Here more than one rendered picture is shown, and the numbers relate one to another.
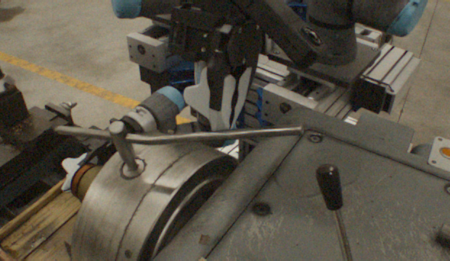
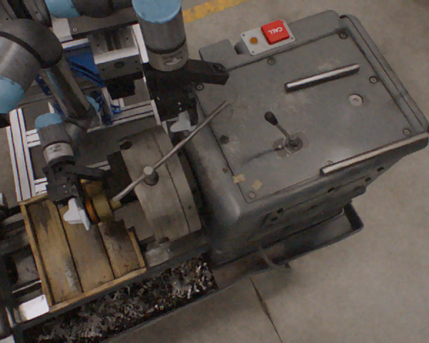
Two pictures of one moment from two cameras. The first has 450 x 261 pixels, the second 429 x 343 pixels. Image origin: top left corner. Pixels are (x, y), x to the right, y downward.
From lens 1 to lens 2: 0.62 m
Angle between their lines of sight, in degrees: 43
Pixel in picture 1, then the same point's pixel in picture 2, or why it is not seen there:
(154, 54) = not seen: outside the picture
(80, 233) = (158, 225)
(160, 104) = (58, 131)
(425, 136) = not seen: outside the picture
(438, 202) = (272, 72)
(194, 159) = (166, 145)
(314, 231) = (249, 128)
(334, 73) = (128, 17)
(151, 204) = (179, 181)
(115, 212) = (167, 201)
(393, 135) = (224, 52)
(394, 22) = not seen: outside the picture
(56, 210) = (53, 251)
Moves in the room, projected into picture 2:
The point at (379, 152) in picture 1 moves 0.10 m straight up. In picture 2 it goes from (229, 68) to (232, 43)
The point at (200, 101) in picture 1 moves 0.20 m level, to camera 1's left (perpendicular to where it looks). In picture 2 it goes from (181, 126) to (123, 199)
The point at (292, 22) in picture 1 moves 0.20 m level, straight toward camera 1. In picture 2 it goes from (212, 70) to (288, 134)
